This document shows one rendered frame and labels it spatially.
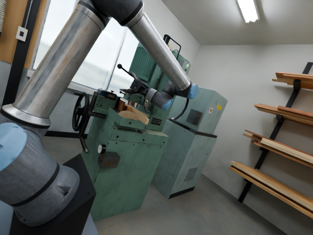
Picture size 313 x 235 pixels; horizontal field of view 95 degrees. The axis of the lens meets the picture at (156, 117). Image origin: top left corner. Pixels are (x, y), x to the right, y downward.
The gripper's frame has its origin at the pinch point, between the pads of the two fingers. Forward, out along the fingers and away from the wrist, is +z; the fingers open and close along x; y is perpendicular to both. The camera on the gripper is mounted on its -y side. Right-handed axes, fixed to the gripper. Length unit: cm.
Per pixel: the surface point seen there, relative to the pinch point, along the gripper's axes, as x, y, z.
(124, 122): 25.0, 3.2, -17.0
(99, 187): 77, -10, -22
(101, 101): 21.9, -2.8, 8.1
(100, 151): 48, 8, -15
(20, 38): 12, -34, 142
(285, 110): -86, -103, -157
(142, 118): 16.5, -4.0, -24.5
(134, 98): 5.8, -20.5, -5.9
